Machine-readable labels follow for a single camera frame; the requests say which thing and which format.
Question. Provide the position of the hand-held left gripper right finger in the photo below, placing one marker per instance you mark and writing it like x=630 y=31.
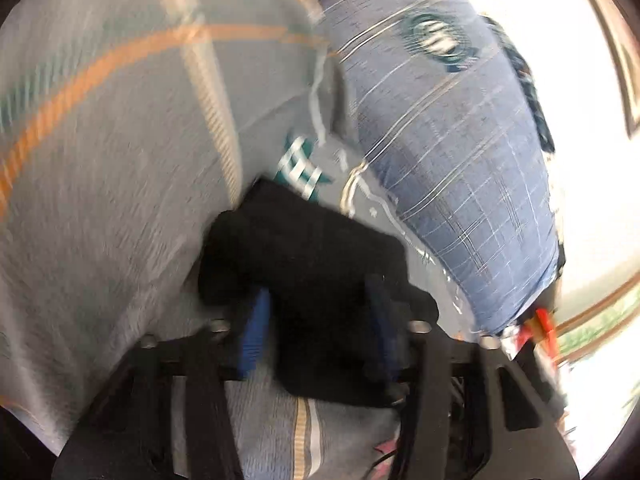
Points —
x=382 y=332

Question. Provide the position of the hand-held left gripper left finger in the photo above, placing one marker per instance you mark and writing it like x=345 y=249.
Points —
x=254 y=332

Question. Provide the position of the black pants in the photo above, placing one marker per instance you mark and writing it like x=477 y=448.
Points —
x=310 y=260

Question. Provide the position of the pink cloth piece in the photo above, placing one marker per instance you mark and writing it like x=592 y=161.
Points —
x=386 y=452

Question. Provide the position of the red packets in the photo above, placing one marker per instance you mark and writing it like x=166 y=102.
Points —
x=542 y=332

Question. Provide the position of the blue plaid pillow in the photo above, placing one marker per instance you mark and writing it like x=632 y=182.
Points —
x=450 y=160

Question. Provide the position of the grey star print bed sheet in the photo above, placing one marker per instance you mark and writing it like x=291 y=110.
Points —
x=125 y=160

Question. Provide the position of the wooden window frame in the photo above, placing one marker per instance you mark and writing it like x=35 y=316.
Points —
x=625 y=60

